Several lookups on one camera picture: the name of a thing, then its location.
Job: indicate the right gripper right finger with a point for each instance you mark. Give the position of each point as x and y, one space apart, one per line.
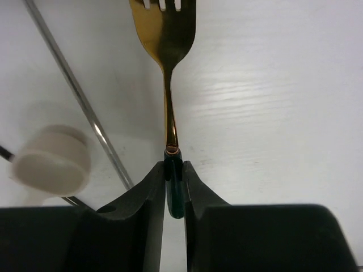
225 237

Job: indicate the right silver chopstick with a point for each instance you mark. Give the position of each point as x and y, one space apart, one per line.
78 93

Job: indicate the white ceramic spoon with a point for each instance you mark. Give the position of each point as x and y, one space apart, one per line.
55 162

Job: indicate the gold green-handled fork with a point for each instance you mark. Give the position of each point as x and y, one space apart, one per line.
167 34

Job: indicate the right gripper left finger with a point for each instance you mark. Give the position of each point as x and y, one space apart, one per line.
124 235

